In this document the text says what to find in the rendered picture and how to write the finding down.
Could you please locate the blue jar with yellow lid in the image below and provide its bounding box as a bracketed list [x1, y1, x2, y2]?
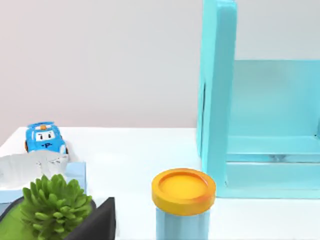
[150, 167, 217, 240]

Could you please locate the white tissue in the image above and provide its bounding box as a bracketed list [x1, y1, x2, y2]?
[0, 151, 70, 191]

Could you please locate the green plant in black pot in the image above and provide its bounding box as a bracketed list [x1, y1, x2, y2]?
[0, 173, 98, 240]

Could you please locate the light blue tissue box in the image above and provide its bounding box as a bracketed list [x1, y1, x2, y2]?
[0, 161, 88, 205]

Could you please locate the blue and white toy car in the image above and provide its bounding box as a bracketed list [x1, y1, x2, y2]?
[23, 120, 70, 155]

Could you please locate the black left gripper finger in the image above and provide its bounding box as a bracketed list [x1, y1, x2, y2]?
[66, 196, 119, 240]

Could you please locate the light blue rack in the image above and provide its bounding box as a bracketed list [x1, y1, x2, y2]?
[195, 0, 320, 200]

